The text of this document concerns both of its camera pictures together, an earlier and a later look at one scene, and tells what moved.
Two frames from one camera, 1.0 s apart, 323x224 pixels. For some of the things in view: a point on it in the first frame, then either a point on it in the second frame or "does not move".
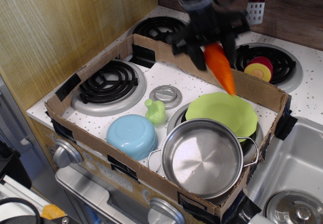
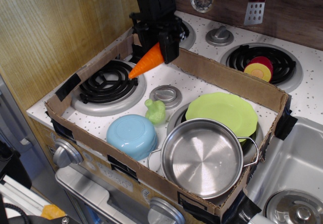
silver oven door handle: (122, 207) does not move
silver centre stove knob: (170, 95) does not move
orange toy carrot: (221, 65) to (153, 57)
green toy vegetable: (155, 111) does not move
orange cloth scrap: (51, 211) does not move
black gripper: (209, 24) to (157, 8)
